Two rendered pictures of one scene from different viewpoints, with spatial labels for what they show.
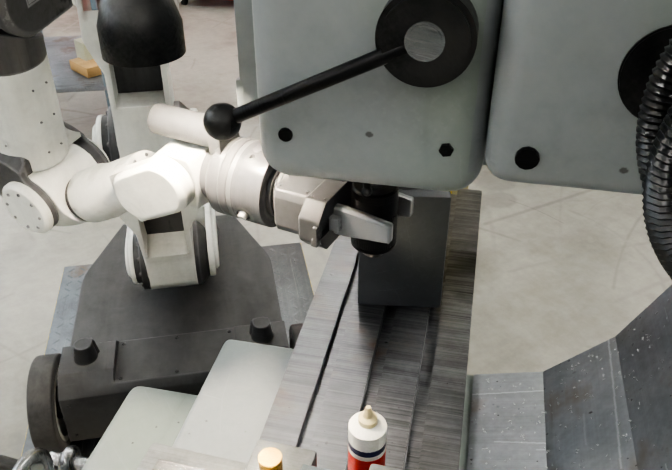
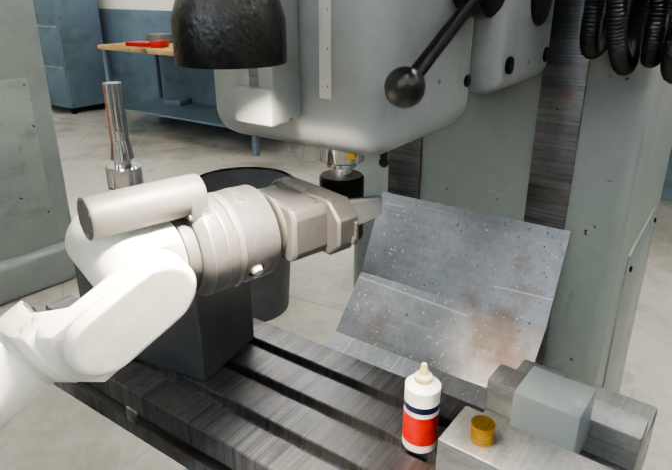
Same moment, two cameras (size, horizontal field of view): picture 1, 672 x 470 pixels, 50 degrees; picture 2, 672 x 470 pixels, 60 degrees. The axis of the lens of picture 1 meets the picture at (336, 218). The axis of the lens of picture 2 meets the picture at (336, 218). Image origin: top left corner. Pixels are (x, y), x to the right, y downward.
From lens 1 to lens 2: 66 cm
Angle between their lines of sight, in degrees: 60
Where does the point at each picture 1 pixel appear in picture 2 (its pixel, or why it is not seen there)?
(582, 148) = (521, 51)
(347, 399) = (324, 426)
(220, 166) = (221, 225)
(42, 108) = not seen: outside the picture
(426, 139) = (459, 75)
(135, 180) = (123, 305)
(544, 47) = not seen: outside the picture
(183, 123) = (151, 198)
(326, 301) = (179, 401)
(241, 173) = (249, 219)
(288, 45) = (409, 2)
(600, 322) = not seen: hidden behind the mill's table
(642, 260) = not seen: hidden behind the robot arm
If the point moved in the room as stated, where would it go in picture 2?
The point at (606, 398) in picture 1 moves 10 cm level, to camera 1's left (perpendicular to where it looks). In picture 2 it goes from (405, 300) to (387, 330)
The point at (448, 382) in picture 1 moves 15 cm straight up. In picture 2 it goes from (341, 362) to (342, 267)
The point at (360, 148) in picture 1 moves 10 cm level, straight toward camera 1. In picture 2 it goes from (435, 97) to (552, 106)
